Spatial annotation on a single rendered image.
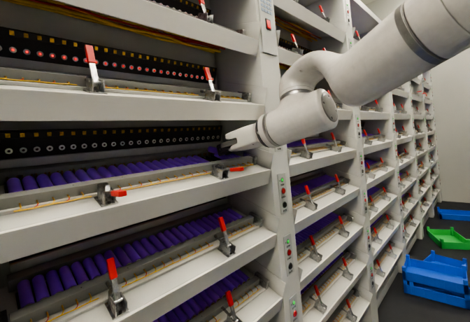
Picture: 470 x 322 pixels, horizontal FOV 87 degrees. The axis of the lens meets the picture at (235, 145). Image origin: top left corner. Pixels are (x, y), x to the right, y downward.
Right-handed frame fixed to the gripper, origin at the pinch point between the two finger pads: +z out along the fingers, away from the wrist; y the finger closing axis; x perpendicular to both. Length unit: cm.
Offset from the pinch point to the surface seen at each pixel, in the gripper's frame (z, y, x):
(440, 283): -10, -129, 94
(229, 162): -1.4, 1.2, 4.1
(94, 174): 3.6, 33.3, 1.5
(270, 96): -9.7, -13.7, -12.4
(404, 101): -8, -221, -23
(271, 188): -3.5, -10.8, 14.2
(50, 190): -1.5, 41.3, 3.8
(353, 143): -5, -81, 6
